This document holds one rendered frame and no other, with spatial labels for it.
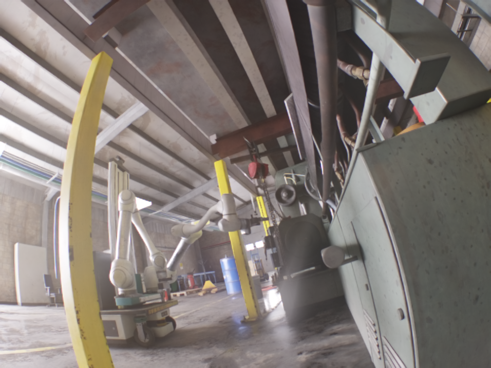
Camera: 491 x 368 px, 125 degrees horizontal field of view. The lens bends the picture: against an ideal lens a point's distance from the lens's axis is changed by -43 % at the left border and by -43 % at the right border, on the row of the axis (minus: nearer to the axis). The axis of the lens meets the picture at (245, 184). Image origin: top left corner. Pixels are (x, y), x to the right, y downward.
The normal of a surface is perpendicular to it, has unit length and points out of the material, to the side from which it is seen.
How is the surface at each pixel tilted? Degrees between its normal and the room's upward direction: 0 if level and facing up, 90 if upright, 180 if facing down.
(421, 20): 90
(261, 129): 90
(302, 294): 90
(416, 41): 90
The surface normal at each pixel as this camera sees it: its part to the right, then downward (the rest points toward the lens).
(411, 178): -0.32, -0.29
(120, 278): 0.33, -0.33
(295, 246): -0.07, -0.32
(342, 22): 0.23, 0.90
